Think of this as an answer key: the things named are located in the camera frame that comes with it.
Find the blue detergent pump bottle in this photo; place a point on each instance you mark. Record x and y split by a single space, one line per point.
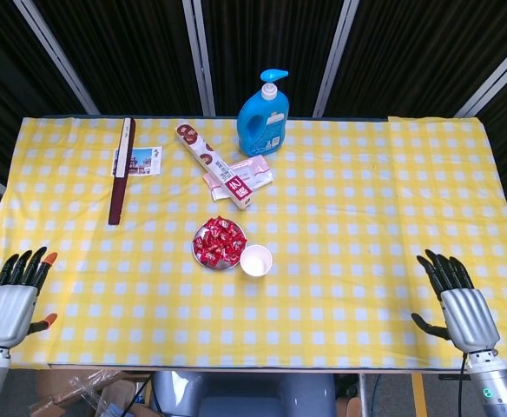
253 139

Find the metal table leg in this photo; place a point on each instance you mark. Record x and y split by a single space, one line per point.
363 393

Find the pink white flat packet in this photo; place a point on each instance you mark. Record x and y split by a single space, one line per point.
258 171

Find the long dark maroon box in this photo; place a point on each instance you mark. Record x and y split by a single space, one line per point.
118 200

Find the yellow white checkered tablecloth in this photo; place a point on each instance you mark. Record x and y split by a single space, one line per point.
323 260

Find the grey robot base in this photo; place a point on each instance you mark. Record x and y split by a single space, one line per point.
245 395

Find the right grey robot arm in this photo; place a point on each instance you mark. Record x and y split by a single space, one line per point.
494 386

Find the brown cardboard box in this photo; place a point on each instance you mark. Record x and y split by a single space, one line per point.
62 395

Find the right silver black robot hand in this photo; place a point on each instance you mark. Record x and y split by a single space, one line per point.
470 317

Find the long white red-label box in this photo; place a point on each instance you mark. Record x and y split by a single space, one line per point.
236 189

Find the white paper cup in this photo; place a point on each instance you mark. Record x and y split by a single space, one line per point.
255 260

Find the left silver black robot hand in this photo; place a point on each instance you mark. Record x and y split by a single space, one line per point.
6 313

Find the silver metal plate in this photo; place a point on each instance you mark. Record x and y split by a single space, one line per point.
223 266

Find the red candy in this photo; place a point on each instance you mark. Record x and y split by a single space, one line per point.
206 229
210 258
229 258
201 246
234 245
233 231
219 223
216 242

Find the photo postcard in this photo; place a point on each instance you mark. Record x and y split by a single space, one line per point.
145 163

